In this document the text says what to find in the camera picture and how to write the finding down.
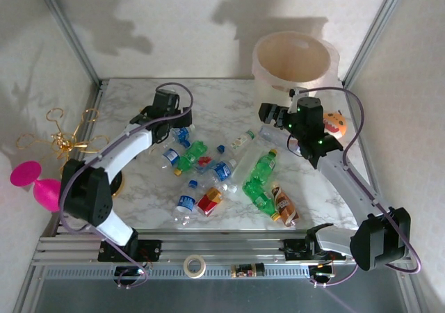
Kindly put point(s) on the clear bottle with blue label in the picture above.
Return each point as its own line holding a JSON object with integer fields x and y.
{"x": 170, "y": 156}
{"x": 181, "y": 135}
{"x": 222, "y": 170}

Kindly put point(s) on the green plastic Sprite bottle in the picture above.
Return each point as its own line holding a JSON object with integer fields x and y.
{"x": 259, "y": 198}
{"x": 266, "y": 167}
{"x": 193, "y": 154}

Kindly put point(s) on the clear bottle white green label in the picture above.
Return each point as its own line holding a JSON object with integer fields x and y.
{"x": 241, "y": 140}

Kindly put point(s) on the large clear plastic bottle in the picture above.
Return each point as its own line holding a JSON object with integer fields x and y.
{"x": 247, "y": 163}

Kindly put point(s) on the blue-capped clear bottle blue label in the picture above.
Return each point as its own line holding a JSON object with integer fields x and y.
{"x": 185, "y": 203}

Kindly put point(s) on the brown coffee drink bottle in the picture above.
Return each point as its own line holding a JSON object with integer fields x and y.
{"x": 284, "y": 205}

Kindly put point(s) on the beige plastic bin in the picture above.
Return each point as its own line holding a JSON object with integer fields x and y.
{"x": 292, "y": 59}

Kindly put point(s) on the orange plush toy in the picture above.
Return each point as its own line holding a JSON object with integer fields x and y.
{"x": 335, "y": 125}

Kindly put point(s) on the gold rimmed dark disc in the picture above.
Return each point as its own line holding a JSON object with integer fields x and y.
{"x": 121, "y": 188}

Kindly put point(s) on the white tape roll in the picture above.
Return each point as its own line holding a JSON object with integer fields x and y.
{"x": 194, "y": 266}

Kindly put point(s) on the pink plastic goblet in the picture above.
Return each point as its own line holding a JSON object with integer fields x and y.
{"x": 47, "y": 193}

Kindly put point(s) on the black controller box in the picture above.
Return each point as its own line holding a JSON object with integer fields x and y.
{"x": 128, "y": 273}
{"x": 321, "y": 274}

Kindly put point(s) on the aluminium frame post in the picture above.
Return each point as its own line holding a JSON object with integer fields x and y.
{"x": 71, "y": 34}
{"x": 373, "y": 31}

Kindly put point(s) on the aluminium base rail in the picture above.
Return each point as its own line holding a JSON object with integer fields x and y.
{"x": 222, "y": 248}

